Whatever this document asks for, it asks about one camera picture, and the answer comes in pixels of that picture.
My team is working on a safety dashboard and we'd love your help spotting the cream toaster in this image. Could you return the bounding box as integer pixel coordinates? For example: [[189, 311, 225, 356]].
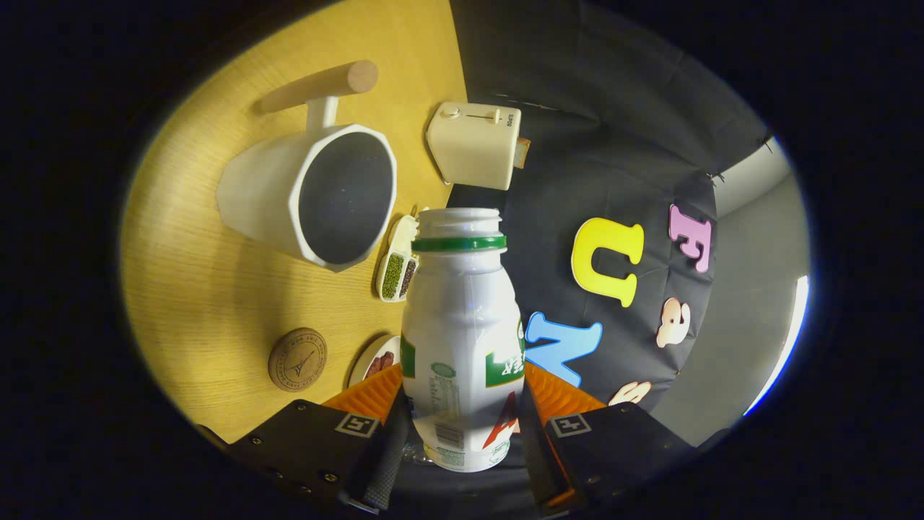
[[425, 101, 522, 191]]

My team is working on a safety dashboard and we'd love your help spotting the round wooden coaster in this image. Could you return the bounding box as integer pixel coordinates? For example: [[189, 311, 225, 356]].
[[268, 327, 328, 393]]

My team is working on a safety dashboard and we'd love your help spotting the white juice bottle green label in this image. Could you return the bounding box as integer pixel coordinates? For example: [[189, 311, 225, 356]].
[[399, 207, 526, 474]]

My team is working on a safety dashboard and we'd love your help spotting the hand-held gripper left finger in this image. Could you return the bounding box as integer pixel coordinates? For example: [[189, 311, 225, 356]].
[[227, 361, 416, 515]]

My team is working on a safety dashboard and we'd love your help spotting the white divided dish with beans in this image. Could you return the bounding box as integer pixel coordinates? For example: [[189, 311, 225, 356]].
[[375, 206, 423, 303]]

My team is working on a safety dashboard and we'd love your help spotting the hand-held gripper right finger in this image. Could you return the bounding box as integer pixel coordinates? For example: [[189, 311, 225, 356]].
[[516, 361, 697, 514]]

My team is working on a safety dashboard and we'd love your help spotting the white round plate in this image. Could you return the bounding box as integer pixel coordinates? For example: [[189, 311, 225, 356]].
[[348, 334, 403, 391]]

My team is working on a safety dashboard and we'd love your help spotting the white cup with wooden handle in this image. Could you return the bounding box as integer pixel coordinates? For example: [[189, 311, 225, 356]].
[[215, 60, 398, 273]]

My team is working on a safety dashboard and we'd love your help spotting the wooden table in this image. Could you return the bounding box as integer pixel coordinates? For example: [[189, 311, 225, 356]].
[[121, 0, 468, 445]]

